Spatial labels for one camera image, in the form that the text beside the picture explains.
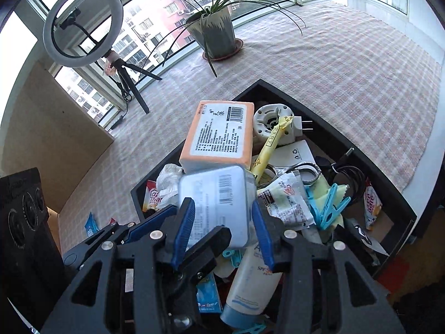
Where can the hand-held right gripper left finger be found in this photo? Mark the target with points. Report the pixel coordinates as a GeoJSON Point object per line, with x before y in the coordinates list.
{"type": "Point", "coordinates": [182, 229]}

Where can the potted plant grey pot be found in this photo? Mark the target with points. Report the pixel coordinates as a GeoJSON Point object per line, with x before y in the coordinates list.
{"type": "Point", "coordinates": [215, 31]}

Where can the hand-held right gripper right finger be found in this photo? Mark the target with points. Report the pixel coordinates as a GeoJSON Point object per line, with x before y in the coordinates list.
{"type": "Point", "coordinates": [262, 240]}

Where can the blue flat packet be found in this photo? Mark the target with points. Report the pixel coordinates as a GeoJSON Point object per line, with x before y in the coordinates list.
{"type": "Point", "coordinates": [208, 295]}

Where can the red yellow creamer packet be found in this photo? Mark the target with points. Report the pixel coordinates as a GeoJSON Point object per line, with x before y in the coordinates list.
{"type": "Point", "coordinates": [153, 198]}

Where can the yellow tube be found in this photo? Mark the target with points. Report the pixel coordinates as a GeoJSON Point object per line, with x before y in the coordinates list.
{"type": "Point", "coordinates": [267, 146]}

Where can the metal scissors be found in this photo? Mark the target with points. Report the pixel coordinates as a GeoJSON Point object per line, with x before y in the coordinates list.
{"type": "Point", "coordinates": [302, 172]}

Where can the white card box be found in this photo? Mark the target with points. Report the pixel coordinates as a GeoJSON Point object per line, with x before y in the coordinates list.
{"type": "Point", "coordinates": [299, 151]}

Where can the blue white wipe packet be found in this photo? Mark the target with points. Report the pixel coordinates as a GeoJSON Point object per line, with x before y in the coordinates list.
{"type": "Point", "coordinates": [92, 225]}

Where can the small red white creamer packet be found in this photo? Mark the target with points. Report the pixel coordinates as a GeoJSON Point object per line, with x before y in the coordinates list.
{"type": "Point", "coordinates": [372, 205]}

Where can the pink checked tablecloth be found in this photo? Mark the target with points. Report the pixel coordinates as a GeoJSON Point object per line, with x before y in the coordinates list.
{"type": "Point", "coordinates": [347, 76]}

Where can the blue clothespin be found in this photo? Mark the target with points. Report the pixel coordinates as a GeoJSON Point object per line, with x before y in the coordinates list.
{"type": "Point", "coordinates": [328, 208]}

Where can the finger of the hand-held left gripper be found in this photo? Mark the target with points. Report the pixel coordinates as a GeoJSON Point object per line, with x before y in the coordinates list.
{"type": "Point", "coordinates": [208, 247]}
{"type": "Point", "coordinates": [149, 221]}

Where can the clear plastic box with barcode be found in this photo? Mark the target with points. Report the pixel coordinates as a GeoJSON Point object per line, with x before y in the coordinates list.
{"type": "Point", "coordinates": [215, 208]}

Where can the white sunscreen bottle blue cap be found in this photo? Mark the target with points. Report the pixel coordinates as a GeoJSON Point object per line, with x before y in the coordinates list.
{"type": "Point", "coordinates": [250, 285]}

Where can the white plastic bag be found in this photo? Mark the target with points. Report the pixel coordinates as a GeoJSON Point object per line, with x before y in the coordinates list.
{"type": "Point", "coordinates": [168, 181]}

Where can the orange rectangular packet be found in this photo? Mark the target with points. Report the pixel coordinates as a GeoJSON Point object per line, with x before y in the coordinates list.
{"type": "Point", "coordinates": [215, 135]}

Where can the black storage box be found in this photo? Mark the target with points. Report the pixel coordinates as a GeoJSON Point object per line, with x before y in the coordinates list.
{"type": "Point", "coordinates": [389, 188]}

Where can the white plug-in night light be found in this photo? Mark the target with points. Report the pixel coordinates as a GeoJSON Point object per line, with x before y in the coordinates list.
{"type": "Point", "coordinates": [267, 121]}

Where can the brown plant saucer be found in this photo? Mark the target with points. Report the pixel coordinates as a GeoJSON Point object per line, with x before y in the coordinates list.
{"type": "Point", "coordinates": [238, 47]}

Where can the yellow green cloth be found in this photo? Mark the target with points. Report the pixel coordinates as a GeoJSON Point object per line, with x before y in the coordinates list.
{"type": "Point", "coordinates": [321, 189]}

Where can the small light blue clip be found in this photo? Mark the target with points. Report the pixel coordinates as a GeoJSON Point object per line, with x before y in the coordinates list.
{"type": "Point", "coordinates": [232, 255]}

